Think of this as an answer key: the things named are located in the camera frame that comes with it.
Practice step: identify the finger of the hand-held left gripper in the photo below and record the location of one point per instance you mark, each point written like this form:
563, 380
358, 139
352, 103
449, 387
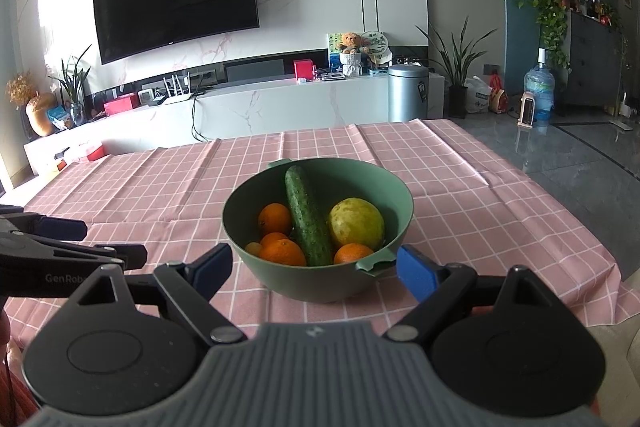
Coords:
55, 228
130, 256

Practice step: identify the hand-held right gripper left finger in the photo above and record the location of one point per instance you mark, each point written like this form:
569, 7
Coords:
212, 269

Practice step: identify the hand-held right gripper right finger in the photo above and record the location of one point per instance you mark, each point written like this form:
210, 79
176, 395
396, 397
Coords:
417, 272

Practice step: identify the small brown longan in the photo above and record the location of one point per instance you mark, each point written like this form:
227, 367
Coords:
253, 249

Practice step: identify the orange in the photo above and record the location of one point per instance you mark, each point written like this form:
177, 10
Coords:
274, 218
353, 253
285, 254
270, 238

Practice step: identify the green plastic bowl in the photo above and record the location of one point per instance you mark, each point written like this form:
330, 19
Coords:
300, 282

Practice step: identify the pink checked tablecloth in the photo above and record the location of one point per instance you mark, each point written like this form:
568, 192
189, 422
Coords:
450, 207

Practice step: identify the yellow round fruit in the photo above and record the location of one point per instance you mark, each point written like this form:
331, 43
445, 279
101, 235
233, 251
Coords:
356, 223

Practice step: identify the red tissue box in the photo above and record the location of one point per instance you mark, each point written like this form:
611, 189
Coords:
90, 152

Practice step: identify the green cucumber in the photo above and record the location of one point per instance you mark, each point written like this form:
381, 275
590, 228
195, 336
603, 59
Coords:
305, 217

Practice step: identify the blue snack packet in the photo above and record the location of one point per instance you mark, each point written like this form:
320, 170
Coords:
60, 117

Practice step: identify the brown gourd vase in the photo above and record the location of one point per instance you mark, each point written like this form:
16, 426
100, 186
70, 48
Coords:
41, 117

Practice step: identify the red clothing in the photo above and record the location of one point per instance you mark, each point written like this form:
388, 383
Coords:
15, 392

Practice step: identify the green plant in glass vase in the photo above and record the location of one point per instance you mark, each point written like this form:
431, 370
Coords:
72, 92

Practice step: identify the flat red box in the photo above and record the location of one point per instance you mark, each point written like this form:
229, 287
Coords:
120, 103

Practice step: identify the dried yellow flowers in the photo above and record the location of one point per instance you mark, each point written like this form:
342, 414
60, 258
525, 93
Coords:
20, 88

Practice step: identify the small white clock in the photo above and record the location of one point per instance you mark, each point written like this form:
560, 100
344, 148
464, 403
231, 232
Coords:
146, 97

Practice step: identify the white wifi router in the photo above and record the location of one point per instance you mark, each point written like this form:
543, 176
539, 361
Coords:
176, 97

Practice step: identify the silver trash can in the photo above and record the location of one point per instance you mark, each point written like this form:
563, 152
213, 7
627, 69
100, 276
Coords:
407, 94

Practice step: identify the white marble tv cabinet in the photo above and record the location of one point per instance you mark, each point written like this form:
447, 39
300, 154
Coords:
300, 107

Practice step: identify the white plastic bag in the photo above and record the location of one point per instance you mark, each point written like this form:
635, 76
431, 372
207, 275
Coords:
477, 97

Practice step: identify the red gift bag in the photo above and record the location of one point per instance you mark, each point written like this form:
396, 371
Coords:
498, 96

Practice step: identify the small white heater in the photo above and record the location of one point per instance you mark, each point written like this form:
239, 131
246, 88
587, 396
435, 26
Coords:
527, 109

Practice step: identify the grey soundbar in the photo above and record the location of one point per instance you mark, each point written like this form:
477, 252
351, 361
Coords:
255, 70

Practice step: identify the tall potted plant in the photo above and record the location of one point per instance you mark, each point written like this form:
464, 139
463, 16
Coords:
457, 67

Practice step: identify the blue water jug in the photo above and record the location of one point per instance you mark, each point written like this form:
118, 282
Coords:
539, 89

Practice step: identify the square red box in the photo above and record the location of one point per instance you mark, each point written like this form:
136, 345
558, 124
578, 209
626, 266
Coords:
303, 69

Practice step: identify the brown teddy bear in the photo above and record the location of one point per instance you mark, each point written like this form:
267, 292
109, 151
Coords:
350, 52

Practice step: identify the round painted fan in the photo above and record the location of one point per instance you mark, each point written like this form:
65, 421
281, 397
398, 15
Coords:
376, 44

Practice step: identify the small landscape painting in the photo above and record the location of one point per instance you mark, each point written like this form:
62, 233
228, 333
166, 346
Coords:
332, 52

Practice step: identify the dark grey dresser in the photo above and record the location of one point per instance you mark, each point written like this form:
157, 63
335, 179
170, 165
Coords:
595, 57

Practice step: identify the trailing pothos plant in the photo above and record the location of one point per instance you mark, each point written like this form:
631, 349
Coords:
550, 17

